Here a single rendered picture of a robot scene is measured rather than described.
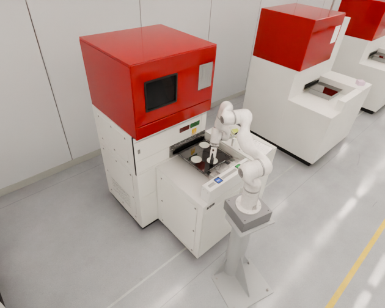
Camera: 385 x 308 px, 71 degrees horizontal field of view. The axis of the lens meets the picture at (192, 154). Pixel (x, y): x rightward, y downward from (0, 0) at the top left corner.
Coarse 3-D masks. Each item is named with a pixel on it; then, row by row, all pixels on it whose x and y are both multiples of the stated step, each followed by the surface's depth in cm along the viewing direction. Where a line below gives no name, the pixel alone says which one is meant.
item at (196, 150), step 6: (198, 144) 263; (186, 150) 255; (192, 150) 256; (198, 150) 256; (204, 150) 256; (186, 156) 248; (204, 156) 249; (216, 156) 250; (222, 156) 251; (228, 156) 251; (192, 162) 242; (204, 162) 243; (198, 168) 237; (204, 168) 237; (210, 168) 237
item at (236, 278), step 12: (228, 216) 206; (240, 240) 218; (228, 252) 238; (240, 252) 229; (228, 264) 245; (240, 264) 237; (252, 264) 263; (216, 276) 252; (228, 276) 253; (240, 276) 243; (252, 276) 254; (228, 288) 244; (240, 288) 244; (252, 288) 245; (264, 288) 245; (228, 300) 236; (240, 300) 236; (252, 300) 237
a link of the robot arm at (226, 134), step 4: (216, 116) 212; (216, 120) 213; (216, 124) 215; (220, 124) 212; (220, 128) 217; (224, 128) 219; (228, 128) 223; (224, 132) 231; (228, 132) 222; (224, 136) 229; (228, 136) 226; (224, 140) 231
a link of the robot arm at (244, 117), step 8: (240, 112) 186; (248, 112) 187; (240, 120) 187; (248, 120) 185; (240, 128) 186; (248, 128) 183; (240, 136) 182; (248, 136) 181; (240, 144) 183; (248, 144) 179; (248, 152) 181; (256, 152) 179; (264, 160) 177; (264, 168) 175; (272, 168) 178
